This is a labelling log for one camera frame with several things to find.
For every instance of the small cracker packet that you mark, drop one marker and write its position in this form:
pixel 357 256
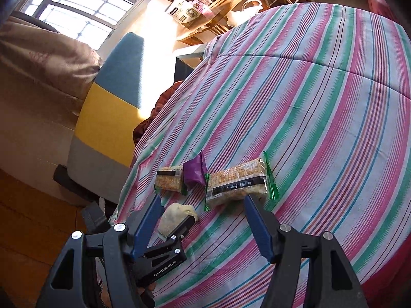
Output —
pixel 168 179

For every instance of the cream sock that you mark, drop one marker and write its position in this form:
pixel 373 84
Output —
pixel 173 218

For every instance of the red-brown cloth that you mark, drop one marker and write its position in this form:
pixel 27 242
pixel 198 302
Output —
pixel 157 112

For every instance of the white printed box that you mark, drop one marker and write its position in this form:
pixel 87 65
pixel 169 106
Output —
pixel 183 11

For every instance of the black floor stand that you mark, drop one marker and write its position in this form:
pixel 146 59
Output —
pixel 83 199

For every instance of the wooden desk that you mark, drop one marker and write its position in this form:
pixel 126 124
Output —
pixel 218 12

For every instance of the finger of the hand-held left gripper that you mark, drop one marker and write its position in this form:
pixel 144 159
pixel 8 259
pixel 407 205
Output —
pixel 167 260

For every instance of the striped bed sheet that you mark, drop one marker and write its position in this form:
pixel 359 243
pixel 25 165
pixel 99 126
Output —
pixel 321 118

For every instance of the white kettle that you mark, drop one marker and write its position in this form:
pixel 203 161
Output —
pixel 245 11

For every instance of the red blanket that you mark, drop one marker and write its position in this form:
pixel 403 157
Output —
pixel 382 0

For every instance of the large green-edged cracker packet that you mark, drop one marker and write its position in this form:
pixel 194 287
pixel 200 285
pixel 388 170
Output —
pixel 236 183

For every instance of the barred window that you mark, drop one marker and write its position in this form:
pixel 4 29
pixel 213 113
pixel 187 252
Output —
pixel 86 3

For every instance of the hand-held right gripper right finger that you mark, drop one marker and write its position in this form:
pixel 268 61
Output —
pixel 258 231

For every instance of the purple snack packet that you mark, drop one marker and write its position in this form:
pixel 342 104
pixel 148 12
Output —
pixel 194 170

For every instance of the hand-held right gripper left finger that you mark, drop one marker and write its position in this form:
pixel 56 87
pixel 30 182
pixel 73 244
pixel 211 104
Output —
pixel 146 227

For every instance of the pink labelled jar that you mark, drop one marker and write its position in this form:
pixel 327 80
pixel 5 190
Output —
pixel 202 6

